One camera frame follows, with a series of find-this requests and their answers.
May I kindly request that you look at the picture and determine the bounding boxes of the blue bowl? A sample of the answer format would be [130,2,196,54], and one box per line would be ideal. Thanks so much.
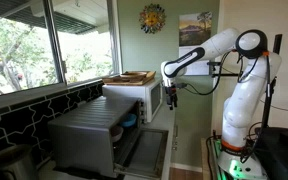
[119,113,138,129]

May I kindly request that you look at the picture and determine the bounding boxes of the wooden serving tray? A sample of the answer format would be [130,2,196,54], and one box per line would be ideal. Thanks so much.
[101,70,157,87]

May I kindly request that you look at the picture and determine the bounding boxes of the colourful sun wall decoration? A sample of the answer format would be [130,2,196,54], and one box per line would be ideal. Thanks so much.
[138,3,167,35]

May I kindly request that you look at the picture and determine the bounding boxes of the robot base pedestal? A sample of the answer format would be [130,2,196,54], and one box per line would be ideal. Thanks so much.
[217,151,268,180]

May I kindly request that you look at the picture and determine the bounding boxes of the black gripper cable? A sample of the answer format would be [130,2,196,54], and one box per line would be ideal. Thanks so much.
[183,49,232,97]

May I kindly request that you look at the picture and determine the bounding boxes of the black equipment case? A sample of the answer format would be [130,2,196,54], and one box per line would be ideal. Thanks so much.
[254,126,288,180]

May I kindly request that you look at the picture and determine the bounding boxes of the white microwave oven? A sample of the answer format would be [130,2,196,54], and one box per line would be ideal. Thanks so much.
[101,78,164,124]

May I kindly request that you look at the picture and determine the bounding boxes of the toaster oven glass door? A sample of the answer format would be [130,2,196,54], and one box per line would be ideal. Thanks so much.
[113,128,169,179]

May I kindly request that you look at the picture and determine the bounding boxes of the black camera stand pole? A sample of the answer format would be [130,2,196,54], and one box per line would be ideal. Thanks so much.
[207,33,283,129]

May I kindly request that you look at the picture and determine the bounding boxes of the window frame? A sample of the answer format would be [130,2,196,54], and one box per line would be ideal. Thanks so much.
[0,0,122,101]

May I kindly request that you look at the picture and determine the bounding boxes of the wall calendar with landscape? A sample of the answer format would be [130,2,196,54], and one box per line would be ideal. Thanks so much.
[178,11,214,76]

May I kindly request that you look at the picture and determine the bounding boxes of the silver toaster oven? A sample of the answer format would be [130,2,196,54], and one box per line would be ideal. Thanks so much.
[47,95,143,179]

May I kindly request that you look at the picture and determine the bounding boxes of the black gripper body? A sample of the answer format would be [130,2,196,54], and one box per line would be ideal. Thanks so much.
[164,83,180,101]

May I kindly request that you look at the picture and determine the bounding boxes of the shallow wooden bowl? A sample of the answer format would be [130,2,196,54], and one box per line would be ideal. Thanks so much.
[119,70,148,80]

